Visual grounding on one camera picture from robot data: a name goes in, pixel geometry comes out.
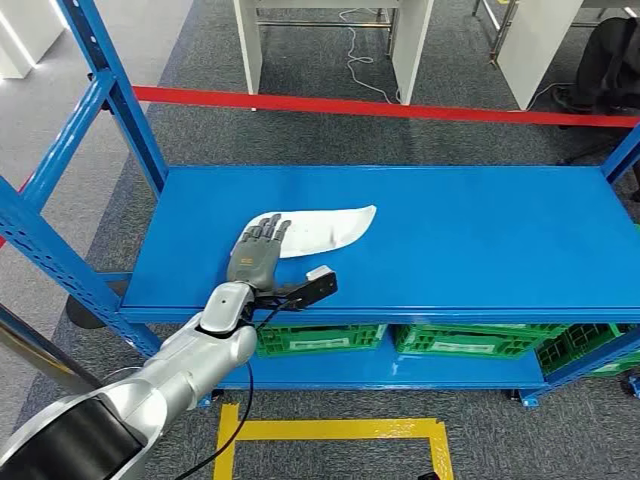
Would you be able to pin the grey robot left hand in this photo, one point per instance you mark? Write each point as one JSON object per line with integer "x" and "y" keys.
{"x": 252, "y": 255}

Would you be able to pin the white curved panel part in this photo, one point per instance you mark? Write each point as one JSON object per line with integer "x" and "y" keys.
{"x": 324, "y": 228}

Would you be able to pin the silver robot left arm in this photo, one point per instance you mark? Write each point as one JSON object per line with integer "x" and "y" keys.
{"x": 180, "y": 371}

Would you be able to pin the blue steel shelf rack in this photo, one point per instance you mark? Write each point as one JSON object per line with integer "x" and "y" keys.
{"x": 450, "y": 232}

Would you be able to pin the green plastic folding crate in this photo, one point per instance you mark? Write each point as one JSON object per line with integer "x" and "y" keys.
{"x": 617, "y": 364}
{"x": 470, "y": 341}
{"x": 320, "y": 339}
{"x": 575, "y": 344}

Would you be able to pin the red barrier belt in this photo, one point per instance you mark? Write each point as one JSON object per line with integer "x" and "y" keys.
{"x": 350, "y": 106}

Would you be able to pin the yellow tape square outline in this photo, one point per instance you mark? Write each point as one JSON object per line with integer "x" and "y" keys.
{"x": 324, "y": 429}

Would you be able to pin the white desk with metal bars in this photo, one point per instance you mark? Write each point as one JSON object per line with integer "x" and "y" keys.
{"x": 535, "y": 46}
{"x": 410, "y": 46}

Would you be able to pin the white cabinet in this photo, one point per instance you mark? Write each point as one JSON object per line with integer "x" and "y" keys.
{"x": 20, "y": 40}

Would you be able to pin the person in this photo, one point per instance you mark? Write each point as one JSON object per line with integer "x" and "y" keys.
{"x": 610, "y": 60}

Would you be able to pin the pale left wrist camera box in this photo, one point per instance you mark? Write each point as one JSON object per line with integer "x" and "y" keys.
{"x": 320, "y": 288}

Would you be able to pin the chrome stanchion post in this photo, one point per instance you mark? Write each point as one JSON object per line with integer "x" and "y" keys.
{"x": 45, "y": 344}

